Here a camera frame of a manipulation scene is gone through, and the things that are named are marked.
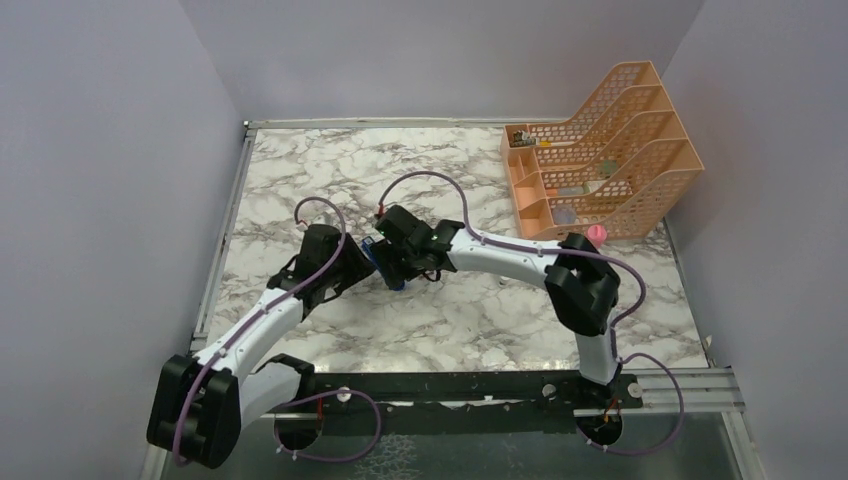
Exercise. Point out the blue stapler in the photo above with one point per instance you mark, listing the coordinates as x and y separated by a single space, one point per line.
380 253

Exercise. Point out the orange desk organizer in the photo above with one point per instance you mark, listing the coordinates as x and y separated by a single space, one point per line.
623 160

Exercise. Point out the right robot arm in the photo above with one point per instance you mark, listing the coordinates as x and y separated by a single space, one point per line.
582 287

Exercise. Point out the pink capped pen tube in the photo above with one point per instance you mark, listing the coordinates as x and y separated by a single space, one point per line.
597 235

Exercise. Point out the round clear tape dispenser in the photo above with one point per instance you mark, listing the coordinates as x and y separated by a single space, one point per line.
563 214

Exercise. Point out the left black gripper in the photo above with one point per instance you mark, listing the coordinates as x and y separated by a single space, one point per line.
358 264

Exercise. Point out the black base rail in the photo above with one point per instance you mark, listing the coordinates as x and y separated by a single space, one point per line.
548 401

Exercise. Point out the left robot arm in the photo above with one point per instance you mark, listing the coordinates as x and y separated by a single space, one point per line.
204 401

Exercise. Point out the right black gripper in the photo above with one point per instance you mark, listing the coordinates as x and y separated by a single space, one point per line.
385 255

